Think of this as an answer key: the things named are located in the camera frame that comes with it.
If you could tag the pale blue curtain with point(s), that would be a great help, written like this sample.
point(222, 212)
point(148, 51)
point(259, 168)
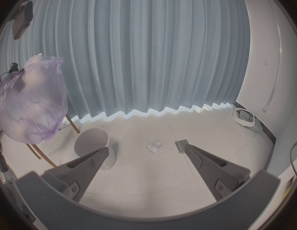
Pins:
point(143, 51)

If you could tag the white trash bin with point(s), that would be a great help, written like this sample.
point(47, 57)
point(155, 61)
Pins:
point(107, 156)

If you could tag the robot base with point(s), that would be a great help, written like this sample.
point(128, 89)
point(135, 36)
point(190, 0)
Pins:
point(11, 195)

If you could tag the pale green plastic tub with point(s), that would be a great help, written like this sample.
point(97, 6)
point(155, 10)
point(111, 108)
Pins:
point(249, 122)

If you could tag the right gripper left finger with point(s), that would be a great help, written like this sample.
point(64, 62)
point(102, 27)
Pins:
point(84, 168)

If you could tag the purple plastic bag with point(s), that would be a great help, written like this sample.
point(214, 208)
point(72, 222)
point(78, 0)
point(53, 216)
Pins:
point(30, 99)

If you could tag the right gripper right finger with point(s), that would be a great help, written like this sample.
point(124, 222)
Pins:
point(210, 169)

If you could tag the crumpled clear wrapper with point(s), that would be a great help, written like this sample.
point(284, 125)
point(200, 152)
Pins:
point(154, 148)

